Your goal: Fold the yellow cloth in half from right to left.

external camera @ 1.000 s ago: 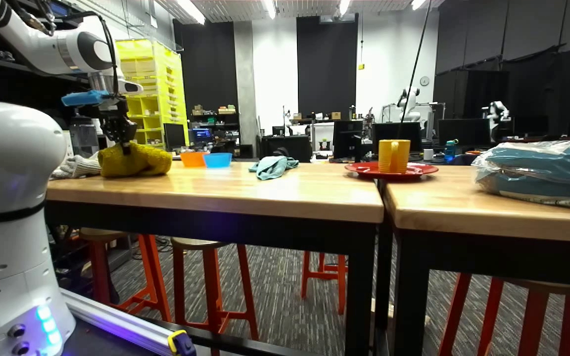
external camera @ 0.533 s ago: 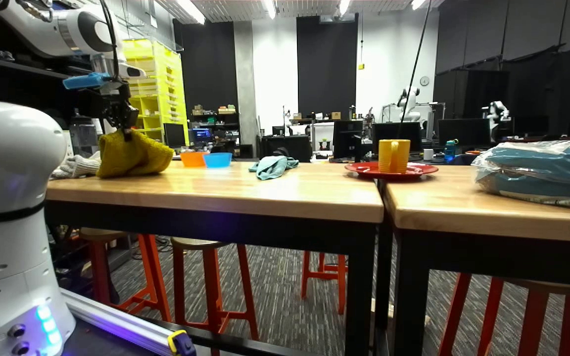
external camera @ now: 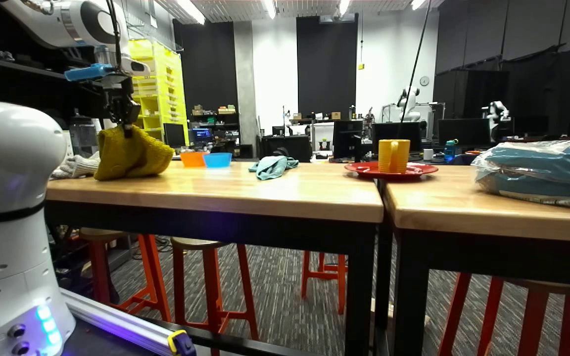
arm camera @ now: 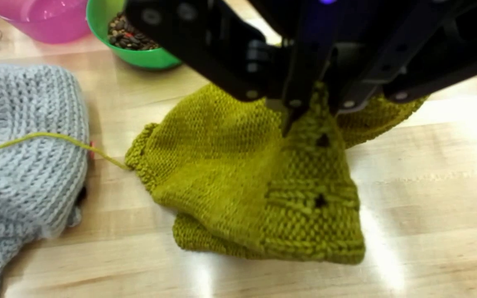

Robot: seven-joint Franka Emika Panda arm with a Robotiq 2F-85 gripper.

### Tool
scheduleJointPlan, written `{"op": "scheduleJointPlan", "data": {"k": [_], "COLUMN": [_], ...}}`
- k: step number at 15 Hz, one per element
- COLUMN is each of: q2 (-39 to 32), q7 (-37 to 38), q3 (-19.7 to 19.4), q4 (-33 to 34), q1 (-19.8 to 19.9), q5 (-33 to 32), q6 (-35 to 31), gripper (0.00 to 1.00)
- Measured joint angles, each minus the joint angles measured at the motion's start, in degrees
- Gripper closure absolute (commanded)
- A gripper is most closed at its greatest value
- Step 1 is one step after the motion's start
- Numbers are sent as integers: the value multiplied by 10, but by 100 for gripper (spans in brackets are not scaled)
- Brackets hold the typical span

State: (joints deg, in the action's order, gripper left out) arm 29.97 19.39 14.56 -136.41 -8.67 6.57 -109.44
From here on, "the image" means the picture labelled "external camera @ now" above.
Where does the yellow storage shelf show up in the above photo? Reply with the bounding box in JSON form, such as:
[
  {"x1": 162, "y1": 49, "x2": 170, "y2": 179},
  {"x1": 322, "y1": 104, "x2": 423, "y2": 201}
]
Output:
[{"x1": 124, "y1": 37, "x2": 192, "y2": 150}]

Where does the red stool with wooden seat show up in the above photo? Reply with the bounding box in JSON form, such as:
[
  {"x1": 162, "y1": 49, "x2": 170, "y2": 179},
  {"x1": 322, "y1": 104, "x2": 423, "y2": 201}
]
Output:
[
  {"x1": 170, "y1": 235, "x2": 261, "y2": 342},
  {"x1": 437, "y1": 272, "x2": 570, "y2": 356},
  {"x1": 299, "y1": 249, "x2": 350, "y2": 316},
  {"x1": 75, "y1": 225, "x2": 172, "y2": 324}
]

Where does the orange plastic bowl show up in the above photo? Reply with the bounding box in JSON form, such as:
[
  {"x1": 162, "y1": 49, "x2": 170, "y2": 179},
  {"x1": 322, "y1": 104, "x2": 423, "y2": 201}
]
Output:
[{"x1": 180, "y1": 150, "x2": 208, "y2": 170}]

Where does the blue plastic bowl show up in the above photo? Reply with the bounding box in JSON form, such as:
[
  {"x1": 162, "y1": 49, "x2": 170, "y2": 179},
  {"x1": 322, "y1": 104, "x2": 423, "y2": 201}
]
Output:
[{"x1": 204, "y1": 150, "x2": 233, "y2": 170}]

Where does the grey blender pitcher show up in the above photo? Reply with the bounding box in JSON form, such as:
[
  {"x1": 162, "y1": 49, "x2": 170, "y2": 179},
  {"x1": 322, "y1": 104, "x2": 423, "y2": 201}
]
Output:
[{"x1": 67, "y1": 116, "x2": 103, "y2": 158}]

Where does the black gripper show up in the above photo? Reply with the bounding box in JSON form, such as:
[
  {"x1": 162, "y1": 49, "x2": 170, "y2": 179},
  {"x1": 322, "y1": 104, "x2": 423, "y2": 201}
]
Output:
[{"x1": 103, "y1": 75, "x2": 142, "y2": 140}]

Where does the wooden table with black frame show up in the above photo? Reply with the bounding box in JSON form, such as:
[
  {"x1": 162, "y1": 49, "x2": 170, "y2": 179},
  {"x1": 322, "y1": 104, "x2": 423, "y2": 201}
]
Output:
[
  {"x1": 382, "y1": 164, "x2": 570, "y2": 356},
  {"x1": 41, "y1": 160, "x2": 386, "y2": 356}
]

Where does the yellow cup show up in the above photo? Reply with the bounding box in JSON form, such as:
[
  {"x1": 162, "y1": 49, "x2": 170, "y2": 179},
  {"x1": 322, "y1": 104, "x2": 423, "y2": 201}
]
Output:
[{"x1": 376, "y1": 136, "x2": 411, "y2": 174}]

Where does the aluminium frame rail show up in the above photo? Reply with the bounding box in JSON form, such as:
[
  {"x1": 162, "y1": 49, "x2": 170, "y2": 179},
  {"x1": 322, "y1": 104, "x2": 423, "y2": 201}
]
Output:
[{"x1": 59, "y1": 284, "x2": 198, "y2": 356}]

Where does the teal cloth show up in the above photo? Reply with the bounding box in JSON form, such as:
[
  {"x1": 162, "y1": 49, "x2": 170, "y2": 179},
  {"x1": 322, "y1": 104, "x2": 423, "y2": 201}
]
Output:
[{"x1": 247, "y1": 154, "x2": 301, "y2": 181}]

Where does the grey knitted cloth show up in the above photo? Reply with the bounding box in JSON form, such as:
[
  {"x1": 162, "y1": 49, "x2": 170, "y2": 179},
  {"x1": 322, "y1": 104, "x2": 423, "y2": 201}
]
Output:
[{"x1": 49, "y1": 152, "x2": 101, "y2": 179}]

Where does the plastic bag of blue cloths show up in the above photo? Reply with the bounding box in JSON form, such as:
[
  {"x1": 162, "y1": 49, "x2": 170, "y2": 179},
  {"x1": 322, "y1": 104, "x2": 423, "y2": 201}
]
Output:
[{"x1": 471, "y1": 136, "x2": 570, "y2": 211}]

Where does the yellow knitted cloth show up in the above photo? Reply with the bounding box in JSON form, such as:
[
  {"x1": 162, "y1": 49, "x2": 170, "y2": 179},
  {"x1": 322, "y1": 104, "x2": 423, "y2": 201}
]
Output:
[{"x1": 93, "y1": 124, "x2": 176, "y2": 183}]

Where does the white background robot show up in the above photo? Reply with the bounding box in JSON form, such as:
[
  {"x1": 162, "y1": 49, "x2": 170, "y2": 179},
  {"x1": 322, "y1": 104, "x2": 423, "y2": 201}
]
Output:
[{"x1": 485, "y1": 98, "x2": 514, "y2": 128}]

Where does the red plate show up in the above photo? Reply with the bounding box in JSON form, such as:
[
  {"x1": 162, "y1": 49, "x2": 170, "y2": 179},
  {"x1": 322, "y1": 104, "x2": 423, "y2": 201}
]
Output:
[{"x1": 344, "y1": 160, "x2": 439, "y2": 181}]

